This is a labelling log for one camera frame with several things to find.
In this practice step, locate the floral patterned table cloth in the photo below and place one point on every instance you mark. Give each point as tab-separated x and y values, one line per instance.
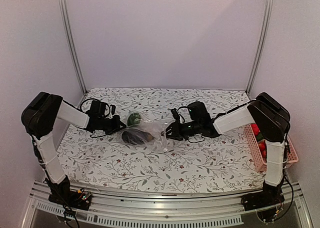
222	164

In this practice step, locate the clear zip top bag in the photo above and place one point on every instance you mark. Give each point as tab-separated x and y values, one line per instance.
156	128

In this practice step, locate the right aluminium frame post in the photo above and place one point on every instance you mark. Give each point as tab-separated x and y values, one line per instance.
260	46

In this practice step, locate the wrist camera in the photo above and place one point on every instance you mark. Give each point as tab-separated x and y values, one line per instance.
177	116
112	111

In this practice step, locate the front aluminium rail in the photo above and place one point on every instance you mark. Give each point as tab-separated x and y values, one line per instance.
112	207

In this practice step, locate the pink perforated plastic basket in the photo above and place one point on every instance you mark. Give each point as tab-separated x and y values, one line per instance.
259	151

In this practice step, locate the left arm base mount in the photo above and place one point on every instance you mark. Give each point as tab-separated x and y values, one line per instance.
80	199

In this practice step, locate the red fake pepper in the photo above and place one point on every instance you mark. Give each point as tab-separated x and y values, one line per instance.
255	129

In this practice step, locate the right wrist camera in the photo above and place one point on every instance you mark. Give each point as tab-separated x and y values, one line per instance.
177	116

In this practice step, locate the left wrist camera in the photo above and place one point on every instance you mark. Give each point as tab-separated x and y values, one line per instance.
112	111

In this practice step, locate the green fake pepper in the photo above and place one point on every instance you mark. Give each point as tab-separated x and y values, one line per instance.
134	119

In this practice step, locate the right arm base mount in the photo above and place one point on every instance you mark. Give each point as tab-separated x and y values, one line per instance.
270	204

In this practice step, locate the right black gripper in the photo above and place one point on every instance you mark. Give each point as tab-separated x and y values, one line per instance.
176	133

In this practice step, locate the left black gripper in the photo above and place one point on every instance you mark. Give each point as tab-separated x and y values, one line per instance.
118	128

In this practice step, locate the left aluminium frame post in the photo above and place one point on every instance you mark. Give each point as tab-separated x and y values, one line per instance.
71	45

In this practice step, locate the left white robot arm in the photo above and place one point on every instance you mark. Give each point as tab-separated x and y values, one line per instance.
39	118

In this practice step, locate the dark purple fake eggplant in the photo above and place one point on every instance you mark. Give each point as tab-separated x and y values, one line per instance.
136	137

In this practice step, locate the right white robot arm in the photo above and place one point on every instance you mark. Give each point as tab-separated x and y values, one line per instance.
267	119

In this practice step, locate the green fake cucumber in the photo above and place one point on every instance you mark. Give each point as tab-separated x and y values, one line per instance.
259	137

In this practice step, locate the fake lychee bunch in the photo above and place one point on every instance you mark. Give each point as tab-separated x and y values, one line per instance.
263	149

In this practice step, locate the aluminium frame post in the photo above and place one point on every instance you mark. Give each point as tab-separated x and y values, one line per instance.
260	46
71	45

